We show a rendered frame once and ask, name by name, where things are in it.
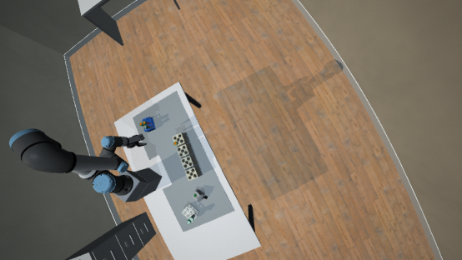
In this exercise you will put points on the white bucket adapter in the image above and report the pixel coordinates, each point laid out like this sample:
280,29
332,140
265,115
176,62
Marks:
185,147
182,138
188,161

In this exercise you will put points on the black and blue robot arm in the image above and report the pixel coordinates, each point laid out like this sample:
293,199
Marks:
41,153

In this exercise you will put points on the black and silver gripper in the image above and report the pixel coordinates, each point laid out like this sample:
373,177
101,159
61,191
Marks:
138,144

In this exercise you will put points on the grey tube rack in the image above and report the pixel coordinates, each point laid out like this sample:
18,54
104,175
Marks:
190,212

